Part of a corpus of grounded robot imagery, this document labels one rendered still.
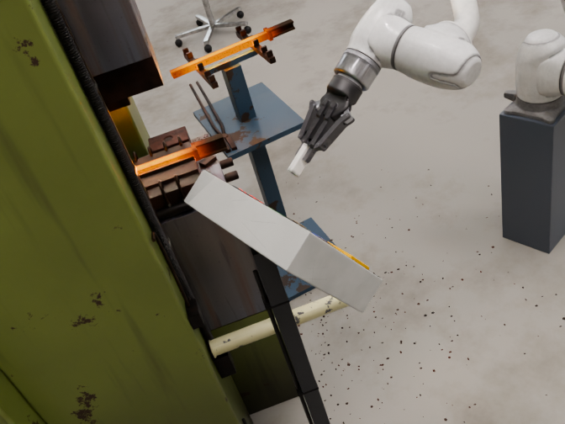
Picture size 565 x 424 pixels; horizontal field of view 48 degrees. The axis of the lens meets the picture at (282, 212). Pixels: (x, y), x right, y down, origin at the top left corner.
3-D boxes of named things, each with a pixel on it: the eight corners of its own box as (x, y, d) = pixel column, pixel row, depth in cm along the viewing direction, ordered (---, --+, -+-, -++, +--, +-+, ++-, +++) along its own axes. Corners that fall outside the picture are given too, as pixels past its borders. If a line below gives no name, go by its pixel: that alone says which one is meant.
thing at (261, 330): (361, 291, 180) (358, 278, 177) (367, 304, 176) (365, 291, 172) (213, 347, 177) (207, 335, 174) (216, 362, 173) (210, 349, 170)
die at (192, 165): (198, 161, 191) (188, 138, 186) (208, 198, 175) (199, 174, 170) (62, 210, 188) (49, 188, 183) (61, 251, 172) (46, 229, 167)
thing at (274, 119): (262, 86, 255) (261, 82, 254) (307, 125, 225) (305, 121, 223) (194, 116, 249) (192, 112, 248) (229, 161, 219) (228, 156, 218)
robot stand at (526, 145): (526, 209, 274) (526, 86, 237) (572, 224, 261) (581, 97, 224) (502, 237, 265) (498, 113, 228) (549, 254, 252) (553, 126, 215)
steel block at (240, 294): (245, 235, 230) (208, 132, 203) (271, 307, 200) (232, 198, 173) (97, 290, 226) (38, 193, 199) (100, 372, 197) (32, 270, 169)
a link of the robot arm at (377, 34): (335, 40, 140) (385, 60, 134) (372, -19, 141) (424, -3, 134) (351, 64, 150) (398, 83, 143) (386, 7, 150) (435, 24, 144)
